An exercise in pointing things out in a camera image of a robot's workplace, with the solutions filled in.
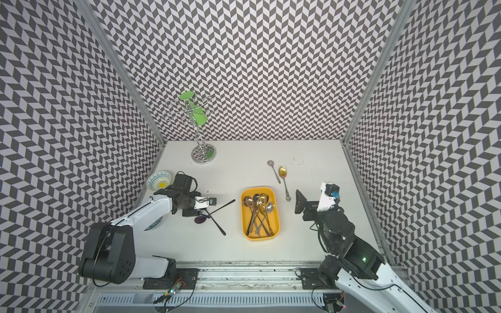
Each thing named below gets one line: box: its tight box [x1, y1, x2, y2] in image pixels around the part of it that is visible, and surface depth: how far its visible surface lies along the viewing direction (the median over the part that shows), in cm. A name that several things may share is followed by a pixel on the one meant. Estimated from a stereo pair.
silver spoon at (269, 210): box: [257, 202, 274, 236], surface depth 91 cm
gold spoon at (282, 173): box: [278, 165, 292, 202], surface depth 104 cm
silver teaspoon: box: [243, 196, 255, 234], surface depth 93 cm
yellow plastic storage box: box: [240, 186, 281, 242], surface depth 90 cm
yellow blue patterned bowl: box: [146, 170, 172, 192], surface depth 101 cm
